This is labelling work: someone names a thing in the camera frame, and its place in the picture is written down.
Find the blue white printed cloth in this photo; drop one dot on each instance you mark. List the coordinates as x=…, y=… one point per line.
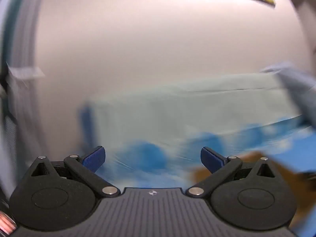
x=172, y=108

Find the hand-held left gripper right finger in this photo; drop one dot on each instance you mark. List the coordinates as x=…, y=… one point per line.
x=209, y=158

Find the grey ribbed curtain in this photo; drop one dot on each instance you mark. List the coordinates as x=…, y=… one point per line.
x=19, y=29

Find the brown cardboard box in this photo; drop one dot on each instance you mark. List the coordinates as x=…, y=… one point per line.
x=306, y=190

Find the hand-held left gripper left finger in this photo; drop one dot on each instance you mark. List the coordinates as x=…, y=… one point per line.
x=95, y=158

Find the pale blue patterned sheet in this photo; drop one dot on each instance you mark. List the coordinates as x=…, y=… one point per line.
x=296, y=84

